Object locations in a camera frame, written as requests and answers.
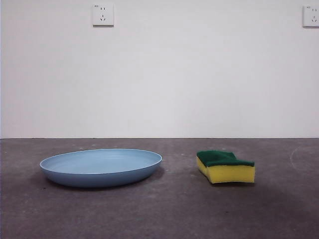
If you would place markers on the light blue round plate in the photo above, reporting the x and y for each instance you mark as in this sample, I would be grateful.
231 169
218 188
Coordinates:
99 171

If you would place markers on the white wall socket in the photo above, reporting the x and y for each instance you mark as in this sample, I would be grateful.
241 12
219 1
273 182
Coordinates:
103 15
311 16

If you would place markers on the yellow sponge with green pad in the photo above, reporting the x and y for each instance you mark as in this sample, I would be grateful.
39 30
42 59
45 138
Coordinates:
231 174

